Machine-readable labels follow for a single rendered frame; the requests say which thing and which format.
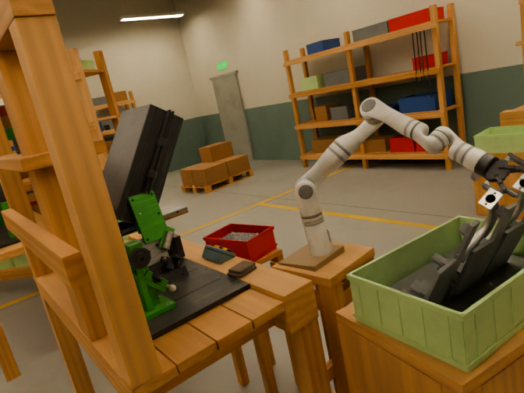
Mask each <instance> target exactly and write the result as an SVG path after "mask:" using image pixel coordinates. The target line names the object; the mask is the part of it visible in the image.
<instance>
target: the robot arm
mask: <svg viewBox="0 0 524 393"><path fill-rule="evenodd" d="M359 111H360V114H361V116H362V117H363V118H364V119H365V120H364V121H363V122H362V123H361V124H360V125H359V126H358V127H357V128H356V129H354V130H353V131H352V132H350V133H346V134H345V135H342V136H340V137H339V138H337V139H336V140H335V141H334V142H333V143H332V144H331V145H330V146H329V147H328V148H327V150H326V151H325V152H324V153H323V154H322V155H321V156H320V158H319V159H318V160H317V162H316V163H315V165H314V166H313V167H312V168H311V169H310V170H309V171H308V172H307V173H306V174H305V175H303V176H302V177H301V178H300V179H298V180H297V181H296V183H295V185H294V193H295V197H296V202H297V205H298V208H299V213H300V216H301V218H302V222H303V227H304V230H305V233H306V238H307V242H308V245H309V248H310V253H311V256H313V257H322V256H324V255H327V254H329V253H330V252H331V251H332V250H333V249H334V248H333V245H332V241H331V236H330V233H329V230H328V228H326V225H325V222H324V217H323V214H322V210H321V205H320V200H319V196H318V193H317V187H318V186H319V185H320V184H321V182H322V181H323V180H324V179H325V178H326V177H327V176H328V175H330V174H331V173H332V172H334V171H335V170H336V169H338V168H339V167H340V166H342V165H343V164H344V163H345V162H346V161H347V159H348V158H349V157H350V156H351V155H352V153H353V152H354V151H355V150H356V149H357V148H358V147H359V146H360V145H361V144H362V143H363V142H364V141H365V140H366V139H367V138H368V137H369V136H370V135H371V134H372V133H374V132H375V131H376V130H377V129H378V128H379V127H380V126H382V125H383V124H384V123H385V124H387V125H389V126H390V127H391V128H393V129H394V130H396V131H397V132H399V133H401V134H402V135H403V136H406V137H408V138H410V139H412V140H415V141H416V142H417V143H418V144H419V145H420V146H421V147H422V148H423V149H424V150H425V151H427V152H428V153H429V154H439V153H440V152H442V151H443V149H445V148H446V146H447V145H451V147H450V149H449V151H448V156H449V157H450V159H452V160H453V161H456V162H458V163H459V164H461V165H463V166H464V167H466V168H467V169H469V170H470V171H472V172H473V173H472V175H471V176H470V178H471V180H473V181H476V180H477V179H478V178H479V177H480V176H482V177H484V178H485V179H486V182H485V183H483V184H482V187H483V189H485V190H486V191H488V190H489V188H492V189H494V190H496V191H498V192H499V193H502V194H503V193H507V194H508V195H510V196H511V197H514V198H516V197H518V198H519V197H520V194H519V193H517V192H516V191H514V190H512V189H509V188H506V186H505V185H504V183H503V181H505V179H506V177H507V176H509V175H510V173H516V172H522V173H524V160H522V159H521V158H519V157H517V156H516V155H514V154H513V153H508V156H507V157H506V158H505V159H500V158H497V157H495V156H494V155H492V154H489V153H487V152H486V151H484V150H481V149H479V148H477V147H474V146H472V145H470V144H468V143H466V142H464V141H463V140H461V139H460V138H459V137H458V136H457V135H456V134H455V133H454V132H452V131H451V130H450V129H449V128H448V127H446V126H439V127H437V128H436V129H435V130H434V131H433V132H432V133H431V134H430V135H429V136H427V135H428V133H429V126H428V125H427V124H425V123H423V122H420V121H418V120H416V119H413V118H410V117H408V116H407V115H404V114H402V113H400V112H397V111H396V110H394V109H393V108H390V107H389V106H387V105H386V104H385V103H383V102H382V101H380V100H379V99H377V98H375V97H369V98H367V99H366V100H364V101H363V102H362V104H361V105H360V107H359ZM507 161H514V162H515V163H516V164H518V165H520V166H516V165H509V164H508V162H507ZM489 182H497V184H498V185H499V186H500V188H501V189H496V188H494V187H492V186H491V185H490V183H489Z"/></svg>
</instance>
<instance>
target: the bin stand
mask: <svg viewBox="0 0 524 393"><path fill-rule="evenodd" d="M269 260H271V262H270V265H271V267H272V266H274V265H275V264H277V263H278V262H280V261H282V260H284V257H283V254H282V250H280V249H277V248H276V249H275V250H273V251H271V252H270V253H269V254H267V255H265V256H264V257H262V258H260V259H259V260H258V261H256V263H258V264H263V263H265V262H267V261H269ZM285 337H286V341H287V345H288V348H289V355H290V359H291V363H292V369H293V373H294V378H295V381H296V384H297V385H298V383H297V379H296V372H295V368H294V364H293V361H292V354H291V350H290V346H289V340H288V335H287V332H286V331H285ZM253 342H254V346H255V349H256V353H257V359H258V363H259V366H260V372H261V376H262V379H263V383H264V389H265V393H278V388H277V385H276V380H275V377H274V371H273V365H275V364H276V362H275V359H274V353H273V349H272V345H271V339H270V335H269V331H268V330H266V331H265V332H263V333H261V334H260V335H258V336H256V337H255V338H253ZM231 354H232V359H233V363H234V366H235V371H236V375H237V378H238V382H239V384H241V385H242V386H245V385H246V384H248V383H249V382H250V379H249V376H248V373H247V369H246V364H245V360H244V356H243V351H242V347H241V346H240V347H239V348H237V349H236V350H234V351H232V352H231Z"/></svg>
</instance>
